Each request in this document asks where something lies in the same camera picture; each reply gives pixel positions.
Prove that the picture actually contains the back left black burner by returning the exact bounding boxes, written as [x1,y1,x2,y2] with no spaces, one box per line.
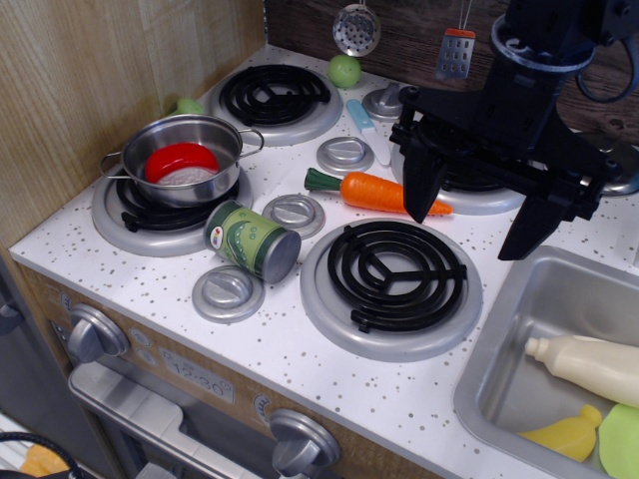
[207,64,342,147]

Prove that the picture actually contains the red and white toy sushi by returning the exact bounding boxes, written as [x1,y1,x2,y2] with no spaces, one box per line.
[145,143,220,186]

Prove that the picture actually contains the steel pot lid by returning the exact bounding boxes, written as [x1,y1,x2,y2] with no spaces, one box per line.
[598,135,638,197]

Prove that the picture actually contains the silver stovetop knob front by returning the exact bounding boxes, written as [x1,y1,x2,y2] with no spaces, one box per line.
[192,265,266,324]

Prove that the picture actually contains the silver stovetop knob upper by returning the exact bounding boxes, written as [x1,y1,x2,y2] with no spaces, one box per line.
[316,137,374,176]

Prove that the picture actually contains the hanging orange handled spatula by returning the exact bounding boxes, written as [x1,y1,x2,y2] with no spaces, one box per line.
[434,1,476,80]

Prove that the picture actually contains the silver stovetop knob middle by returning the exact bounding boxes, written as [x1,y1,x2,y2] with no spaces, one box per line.
[262,195,325,240]

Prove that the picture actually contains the black cable bottom left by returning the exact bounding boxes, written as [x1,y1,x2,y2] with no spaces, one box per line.
[0,431,81,479]

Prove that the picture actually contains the green pea can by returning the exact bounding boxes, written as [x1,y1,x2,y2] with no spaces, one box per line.
[204,200,302,284]

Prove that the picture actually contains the orange toy carrot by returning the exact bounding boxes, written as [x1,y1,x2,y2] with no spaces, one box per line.
[304,167,454,218]

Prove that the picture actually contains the hanging steel skimmer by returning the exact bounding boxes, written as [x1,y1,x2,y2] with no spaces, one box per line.
[331,1,381,58]

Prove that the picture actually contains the steel sink basin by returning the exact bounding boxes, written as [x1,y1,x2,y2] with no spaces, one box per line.
[453,246,638,478]

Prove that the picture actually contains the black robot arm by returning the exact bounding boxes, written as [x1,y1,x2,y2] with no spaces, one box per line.
[391,1,638,260]

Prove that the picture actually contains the green toy apple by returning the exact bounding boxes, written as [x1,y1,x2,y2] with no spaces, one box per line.
[327,55,361,89]

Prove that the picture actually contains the light green toy plate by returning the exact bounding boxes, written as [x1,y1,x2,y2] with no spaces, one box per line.
[598,404,638,479]

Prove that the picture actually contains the silver oven door handle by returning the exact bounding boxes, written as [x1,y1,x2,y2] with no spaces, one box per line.
[69,363,256,478]

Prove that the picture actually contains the silver stovetop knob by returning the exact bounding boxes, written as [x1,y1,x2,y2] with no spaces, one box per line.
[262,195,325,240]
[361,83,402,122]
[316,137,374,176]
[192,265,266,324]

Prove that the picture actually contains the green toy vegetable behind pot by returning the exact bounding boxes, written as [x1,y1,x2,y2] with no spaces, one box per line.
[169,98,204,116]

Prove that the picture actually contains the blue handled toy knife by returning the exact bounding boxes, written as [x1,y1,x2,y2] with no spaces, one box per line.
[345,100,390,167]

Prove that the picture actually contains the front right black burner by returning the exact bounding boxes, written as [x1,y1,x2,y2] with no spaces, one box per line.
[301,219,482,362]

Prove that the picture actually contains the left oven front knob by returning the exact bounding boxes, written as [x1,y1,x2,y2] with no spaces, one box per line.
[68,303,130,363]

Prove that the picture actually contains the yellow toy bottle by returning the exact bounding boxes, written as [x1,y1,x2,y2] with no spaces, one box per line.
[518,404,603,462]

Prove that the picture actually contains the oven knob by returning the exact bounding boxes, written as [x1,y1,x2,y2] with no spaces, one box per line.
[68,303,130,363]
[270,408,341,478]

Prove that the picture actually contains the small steel pot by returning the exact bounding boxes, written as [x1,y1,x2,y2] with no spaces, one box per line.
[99,114,265,208]

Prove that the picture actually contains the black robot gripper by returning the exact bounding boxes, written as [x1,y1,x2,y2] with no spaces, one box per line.
[391,44,621,260]

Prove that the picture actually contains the right oven front knob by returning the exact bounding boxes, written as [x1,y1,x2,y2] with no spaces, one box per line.
[270,408,341,478]

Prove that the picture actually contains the oven clock display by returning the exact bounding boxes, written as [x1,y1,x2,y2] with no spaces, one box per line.
[159,348,236,404]

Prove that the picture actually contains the cream toy bottle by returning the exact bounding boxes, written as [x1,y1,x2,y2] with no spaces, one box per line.
[525,335,638,407]

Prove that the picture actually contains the orange object bottom left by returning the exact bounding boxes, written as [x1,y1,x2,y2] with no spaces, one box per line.
[19,444,69,478]

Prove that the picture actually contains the silver stovetop knob back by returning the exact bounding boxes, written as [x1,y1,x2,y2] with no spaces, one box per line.
[361,83,402,122]

